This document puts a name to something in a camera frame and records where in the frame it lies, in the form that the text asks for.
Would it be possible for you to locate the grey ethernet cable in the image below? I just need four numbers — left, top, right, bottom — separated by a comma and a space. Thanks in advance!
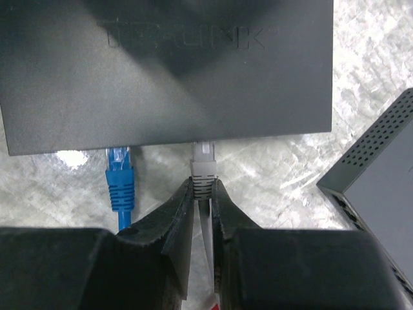
189, 141, 219, 293

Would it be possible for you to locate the black network switch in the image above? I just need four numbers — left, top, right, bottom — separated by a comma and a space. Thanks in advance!
317, 88, 412, 297
1, 1, 334, 156

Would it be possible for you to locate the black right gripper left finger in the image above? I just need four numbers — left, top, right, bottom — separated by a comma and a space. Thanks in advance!
1, 180, 194, 309

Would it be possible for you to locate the blue ethernet cable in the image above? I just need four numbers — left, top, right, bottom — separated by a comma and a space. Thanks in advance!
105, 145, 136, 232

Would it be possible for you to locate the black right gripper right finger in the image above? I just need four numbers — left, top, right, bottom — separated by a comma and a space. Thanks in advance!
212, 180, 405, 309

